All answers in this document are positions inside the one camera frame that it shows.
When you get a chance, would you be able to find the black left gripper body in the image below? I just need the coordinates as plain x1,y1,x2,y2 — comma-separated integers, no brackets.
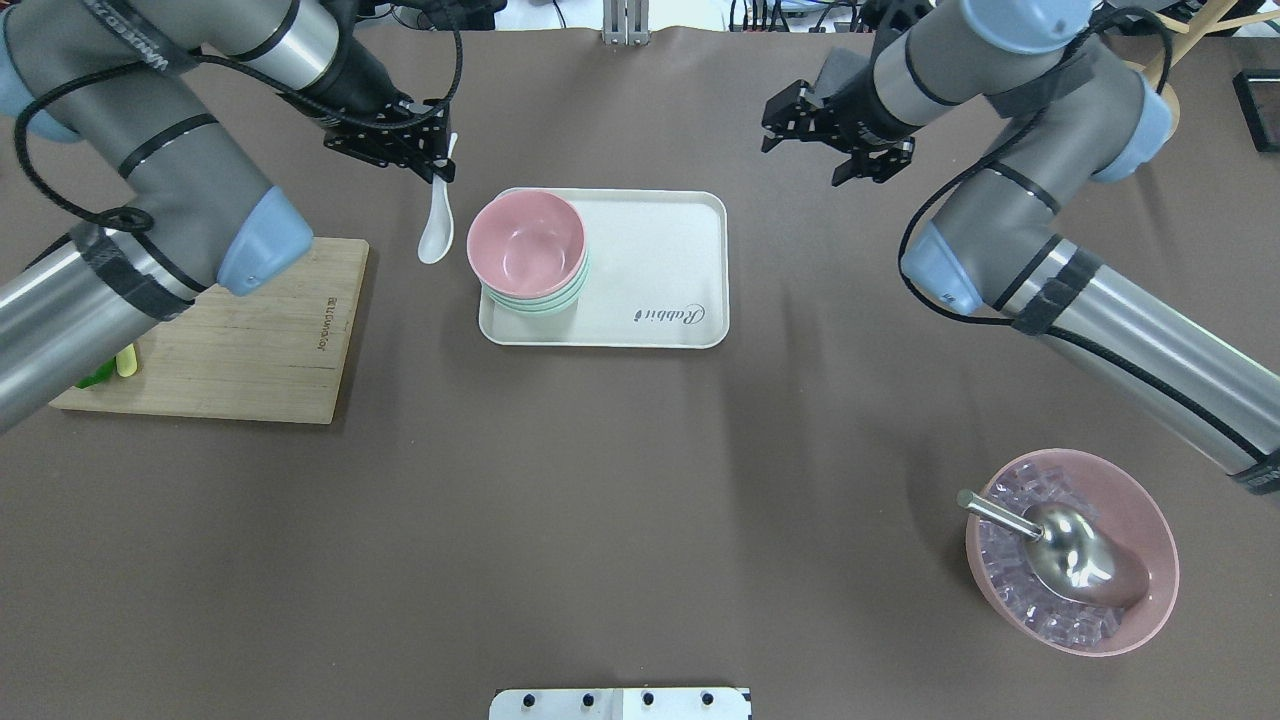
323,97,457,183

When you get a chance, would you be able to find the large pink bowl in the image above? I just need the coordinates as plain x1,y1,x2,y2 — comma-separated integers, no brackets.
957,448,1180,657

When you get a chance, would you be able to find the green bowl stack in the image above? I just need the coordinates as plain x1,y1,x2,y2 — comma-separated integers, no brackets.
480,255,593,316

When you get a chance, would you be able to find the cream serving tray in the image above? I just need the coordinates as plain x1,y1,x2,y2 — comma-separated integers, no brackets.
477,188,730,348

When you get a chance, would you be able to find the green toy lime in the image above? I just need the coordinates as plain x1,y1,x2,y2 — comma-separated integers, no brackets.
76,359,116,389

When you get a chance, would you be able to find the wooden cutting board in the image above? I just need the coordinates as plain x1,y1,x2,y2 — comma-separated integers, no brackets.
52,237,370,425

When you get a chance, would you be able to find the grey folded cloth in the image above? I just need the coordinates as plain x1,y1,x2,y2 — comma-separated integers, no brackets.
813,47,870,104

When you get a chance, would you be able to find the aluminium frame post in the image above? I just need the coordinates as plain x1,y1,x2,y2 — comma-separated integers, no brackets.
602,0,652,47

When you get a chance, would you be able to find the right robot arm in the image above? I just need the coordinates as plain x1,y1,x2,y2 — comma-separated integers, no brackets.
762,1,1279,498

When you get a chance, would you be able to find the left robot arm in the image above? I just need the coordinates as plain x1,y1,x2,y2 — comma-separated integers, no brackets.
3,1,454,429

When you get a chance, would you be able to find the metal ice scoop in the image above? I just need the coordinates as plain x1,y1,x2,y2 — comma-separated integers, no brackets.
956,489,1151,609

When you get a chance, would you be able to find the small pink bowl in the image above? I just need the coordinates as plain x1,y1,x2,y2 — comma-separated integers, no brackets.
465,188,589,300

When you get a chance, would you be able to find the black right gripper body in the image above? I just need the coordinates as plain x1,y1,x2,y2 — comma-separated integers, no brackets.
762,79,915,187

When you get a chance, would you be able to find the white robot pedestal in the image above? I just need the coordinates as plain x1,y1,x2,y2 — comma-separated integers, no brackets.
488,685,753,719

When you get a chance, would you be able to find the white ceramic spoon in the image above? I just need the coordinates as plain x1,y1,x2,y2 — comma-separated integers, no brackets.
417,179,454,265

